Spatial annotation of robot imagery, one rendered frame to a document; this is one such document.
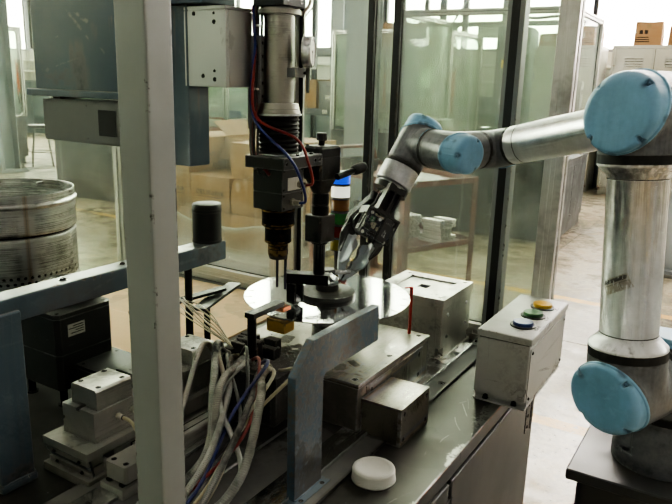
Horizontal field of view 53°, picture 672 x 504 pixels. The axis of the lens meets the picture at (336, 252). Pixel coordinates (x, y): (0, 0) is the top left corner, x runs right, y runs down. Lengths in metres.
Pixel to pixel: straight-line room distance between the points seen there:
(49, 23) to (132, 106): 0.89
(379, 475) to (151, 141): 0.68
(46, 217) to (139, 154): 0.98
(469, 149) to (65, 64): 0.81
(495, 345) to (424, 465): 0.31
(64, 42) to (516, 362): 1.09
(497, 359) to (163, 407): 0.82
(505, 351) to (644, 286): 0.39
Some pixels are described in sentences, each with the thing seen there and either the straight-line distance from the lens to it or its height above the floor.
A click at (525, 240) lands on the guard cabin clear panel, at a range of 1.66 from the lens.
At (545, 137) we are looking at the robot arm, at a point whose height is 1.28.
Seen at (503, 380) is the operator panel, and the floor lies 0.80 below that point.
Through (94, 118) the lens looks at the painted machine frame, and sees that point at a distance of 1.44.
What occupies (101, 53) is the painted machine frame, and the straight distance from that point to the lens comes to 1.42.
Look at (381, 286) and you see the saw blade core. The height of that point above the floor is 0.95.
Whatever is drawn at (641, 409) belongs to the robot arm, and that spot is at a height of 0.92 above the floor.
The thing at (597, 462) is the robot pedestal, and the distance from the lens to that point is 1.29.
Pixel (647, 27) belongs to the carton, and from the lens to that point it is 9.67.
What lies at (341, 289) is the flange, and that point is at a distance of 1.36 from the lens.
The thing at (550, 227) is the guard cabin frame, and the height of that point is 1.06.
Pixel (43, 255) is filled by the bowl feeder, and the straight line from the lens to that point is 1.64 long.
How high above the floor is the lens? 1.36
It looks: 14 degrees down
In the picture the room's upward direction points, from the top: 2 degrees clockwise
